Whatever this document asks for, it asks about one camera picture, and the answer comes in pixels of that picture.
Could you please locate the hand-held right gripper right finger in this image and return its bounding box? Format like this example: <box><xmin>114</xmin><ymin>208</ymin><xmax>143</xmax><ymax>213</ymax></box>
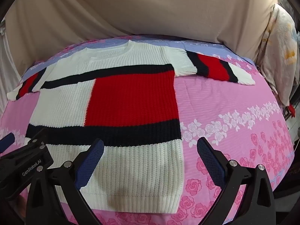
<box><xmin>196</xmin><ymin>137</ymin><xmax>275</xmax><ymax>225</ymax></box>

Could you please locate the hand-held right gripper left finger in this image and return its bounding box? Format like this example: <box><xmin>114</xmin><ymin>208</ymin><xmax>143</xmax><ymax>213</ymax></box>
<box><xmin>26</xmin><ymin>139</ymin><xmax>105</xmax><ymax>225</ymax></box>

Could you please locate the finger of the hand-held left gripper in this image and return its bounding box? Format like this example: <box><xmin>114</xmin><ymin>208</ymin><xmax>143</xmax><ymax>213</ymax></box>
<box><xmin>0</xmin><ymin>133</ymin><xmax>15</xmax><ymax>155</ymax></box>
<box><xmin>23</xmin><ymin>135</ymin><xmax>48</xmax><ymax>149</ymax></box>

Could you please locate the white red black knit sweater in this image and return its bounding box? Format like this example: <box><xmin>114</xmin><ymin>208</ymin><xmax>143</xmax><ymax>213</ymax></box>
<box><xmin>7</xmin><ymin>40</ymin><xmax>256</xmax><ymax>214</ymax></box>

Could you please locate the pink floral bed sheet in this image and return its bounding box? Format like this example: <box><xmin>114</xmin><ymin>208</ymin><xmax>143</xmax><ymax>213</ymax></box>
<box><xmin>0</xmin><ymin>34</ymin><xmax>295</xmax><ymax>225</ymax></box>

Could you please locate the pale grey cloth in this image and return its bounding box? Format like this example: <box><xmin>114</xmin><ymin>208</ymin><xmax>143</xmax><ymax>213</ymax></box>
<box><xmin>0</xmin><ymin>21</ymin><xmax>32</xmax><ymax>113</ymax></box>

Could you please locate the pale floral quilt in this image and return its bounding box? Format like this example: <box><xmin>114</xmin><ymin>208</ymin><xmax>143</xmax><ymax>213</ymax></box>
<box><xmin>256</xmin><ymin>0</ymin><xmax>300</xmax><ymax>108</ymax></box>

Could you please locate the beige draped cloth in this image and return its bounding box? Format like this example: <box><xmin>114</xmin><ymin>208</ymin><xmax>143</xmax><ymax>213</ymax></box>
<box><xmin>5</xmin><ymin>0</ymin><xmax>279</xmax><ymax>69</ymax></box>

